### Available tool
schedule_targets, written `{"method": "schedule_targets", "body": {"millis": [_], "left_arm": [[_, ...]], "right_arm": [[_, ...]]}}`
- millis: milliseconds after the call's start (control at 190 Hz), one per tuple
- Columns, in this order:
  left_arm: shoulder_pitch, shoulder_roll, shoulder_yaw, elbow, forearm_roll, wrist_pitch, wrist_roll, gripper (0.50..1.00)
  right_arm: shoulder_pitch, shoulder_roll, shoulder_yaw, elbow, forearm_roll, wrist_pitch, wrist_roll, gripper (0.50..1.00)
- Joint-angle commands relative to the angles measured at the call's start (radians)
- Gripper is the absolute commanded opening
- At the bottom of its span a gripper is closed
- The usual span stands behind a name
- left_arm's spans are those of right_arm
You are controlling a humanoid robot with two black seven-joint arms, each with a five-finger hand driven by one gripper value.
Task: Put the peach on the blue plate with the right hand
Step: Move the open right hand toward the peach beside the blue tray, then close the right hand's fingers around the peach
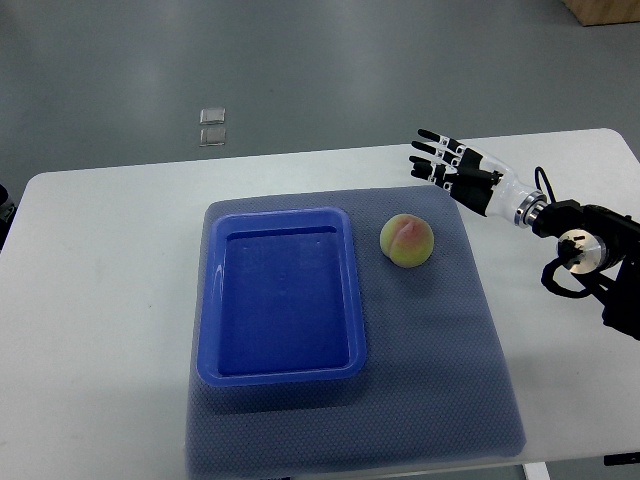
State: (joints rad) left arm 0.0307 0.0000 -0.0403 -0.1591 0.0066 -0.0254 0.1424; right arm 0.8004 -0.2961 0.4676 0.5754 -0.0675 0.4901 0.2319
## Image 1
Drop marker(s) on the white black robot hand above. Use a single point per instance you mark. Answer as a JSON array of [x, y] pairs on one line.
[[479, 182]]

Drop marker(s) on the peach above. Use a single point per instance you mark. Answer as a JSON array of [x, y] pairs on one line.
[[407, 240]]

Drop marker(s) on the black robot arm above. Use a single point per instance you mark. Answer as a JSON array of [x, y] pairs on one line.
[[597, 254]]

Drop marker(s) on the upper floor plate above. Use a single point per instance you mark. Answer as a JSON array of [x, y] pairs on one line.
[[212, 116]]

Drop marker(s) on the floor plate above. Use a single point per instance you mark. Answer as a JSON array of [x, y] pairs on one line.
[[212, 136], [212, 116]]

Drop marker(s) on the lower floor plate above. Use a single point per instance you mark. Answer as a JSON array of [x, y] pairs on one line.
[[212, 136]]

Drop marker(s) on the wooden box corner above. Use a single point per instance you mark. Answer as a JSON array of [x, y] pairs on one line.
[[604, 12]]

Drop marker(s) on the grey mesh mat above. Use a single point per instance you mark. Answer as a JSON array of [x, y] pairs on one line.
[[434, 388]]

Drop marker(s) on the blue plastic tray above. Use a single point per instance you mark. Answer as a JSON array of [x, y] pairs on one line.
[[281, 300]]

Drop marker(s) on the white table leg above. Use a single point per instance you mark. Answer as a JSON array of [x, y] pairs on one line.
[[536, 471]]

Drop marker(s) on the black clamp at table edge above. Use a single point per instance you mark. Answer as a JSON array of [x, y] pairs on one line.
[[622, 459]]

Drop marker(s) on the black object at left edge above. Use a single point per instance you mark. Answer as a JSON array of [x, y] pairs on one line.
[[7, 214]]

